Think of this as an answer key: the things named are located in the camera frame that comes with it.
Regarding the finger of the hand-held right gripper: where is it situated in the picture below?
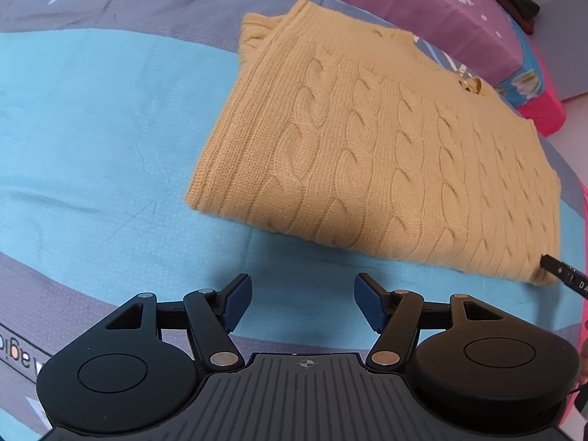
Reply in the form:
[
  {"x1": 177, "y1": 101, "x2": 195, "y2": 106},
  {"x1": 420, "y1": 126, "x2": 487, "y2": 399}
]
[{"x1": 541, "y1": 253, "x2": 588, "y2": 295}]

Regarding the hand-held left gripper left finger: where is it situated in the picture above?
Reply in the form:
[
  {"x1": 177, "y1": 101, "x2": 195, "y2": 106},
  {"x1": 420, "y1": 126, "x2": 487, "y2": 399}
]
[{"x1": 105, "y1": 273, "x2": 254, "y2": 371}]

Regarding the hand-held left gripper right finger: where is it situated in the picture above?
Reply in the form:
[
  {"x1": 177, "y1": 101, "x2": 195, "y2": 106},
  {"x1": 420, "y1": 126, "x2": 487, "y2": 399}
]
[{"x1": 354, "y1": 272, "x2": 499, "y2": 371}]

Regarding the yellow cable-knit cardigan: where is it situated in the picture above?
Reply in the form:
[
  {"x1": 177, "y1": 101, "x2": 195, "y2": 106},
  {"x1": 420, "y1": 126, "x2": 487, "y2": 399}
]
[{"x1": 184, "y1": 0, "x2": 564, "y2": 288}]

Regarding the pile of dark clothes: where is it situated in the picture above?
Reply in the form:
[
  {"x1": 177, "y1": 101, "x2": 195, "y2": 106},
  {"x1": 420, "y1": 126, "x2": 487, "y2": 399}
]
[{"x1": 486, "y1": 0, "x2": 541, "y2": 36}]

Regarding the red bed sheet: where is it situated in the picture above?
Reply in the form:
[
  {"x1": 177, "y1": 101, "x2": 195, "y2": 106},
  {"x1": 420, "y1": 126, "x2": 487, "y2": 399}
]
[{"x1": 519, "y1": 32, "x2": 567, "y2": 137}]

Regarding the blue grey printed blanket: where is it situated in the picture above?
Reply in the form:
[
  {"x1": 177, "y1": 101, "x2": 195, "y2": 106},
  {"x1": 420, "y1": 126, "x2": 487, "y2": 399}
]
[{"x1": 0, "y1": 0, "x2": 588, "y2": 441}]

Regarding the blue flowered sheet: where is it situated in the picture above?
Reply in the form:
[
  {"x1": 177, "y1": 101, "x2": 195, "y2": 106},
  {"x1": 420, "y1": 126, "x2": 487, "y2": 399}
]
[{"x1": 494, "y1": 18, "x2": 550, "y2": 112}]

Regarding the purple flowered bed sheet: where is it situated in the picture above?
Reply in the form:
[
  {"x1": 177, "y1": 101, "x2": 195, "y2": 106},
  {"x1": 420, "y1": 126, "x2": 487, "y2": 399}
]
[{"x1": 230, "y1": 0, "x2": 530, "y2": 86}]

